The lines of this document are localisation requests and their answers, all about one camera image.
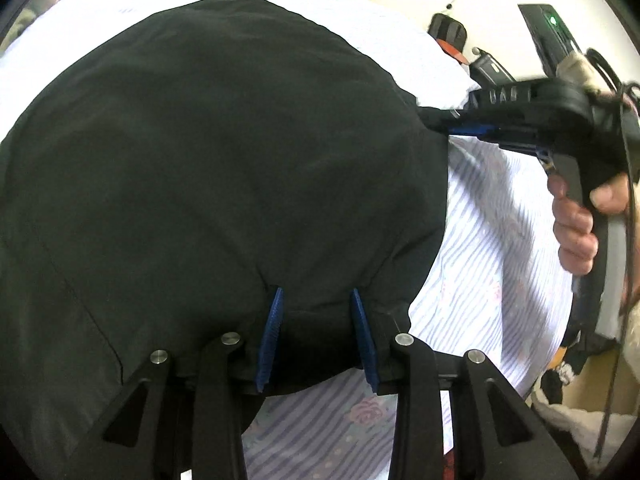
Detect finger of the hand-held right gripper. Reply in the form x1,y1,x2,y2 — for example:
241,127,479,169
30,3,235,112
420,106,502,144

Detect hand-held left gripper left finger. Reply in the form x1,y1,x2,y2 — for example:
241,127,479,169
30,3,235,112
59,287,285,480

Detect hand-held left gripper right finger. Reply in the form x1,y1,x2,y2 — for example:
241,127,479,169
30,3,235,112
349,288,581,480

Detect black pants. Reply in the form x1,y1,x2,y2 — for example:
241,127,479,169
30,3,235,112
0,0,451,480

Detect person's right hand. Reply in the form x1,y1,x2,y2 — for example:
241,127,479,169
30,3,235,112
547,173,632,276

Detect black device with green light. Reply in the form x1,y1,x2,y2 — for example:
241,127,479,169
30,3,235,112
518,4,581,79

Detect striped floral bed sheet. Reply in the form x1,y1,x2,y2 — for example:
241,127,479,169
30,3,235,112
0,0,576,480

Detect black and white plush toy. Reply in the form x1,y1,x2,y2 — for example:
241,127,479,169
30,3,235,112
539,345,586,411

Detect black cable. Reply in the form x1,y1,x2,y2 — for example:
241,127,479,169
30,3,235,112
585,48,640,461

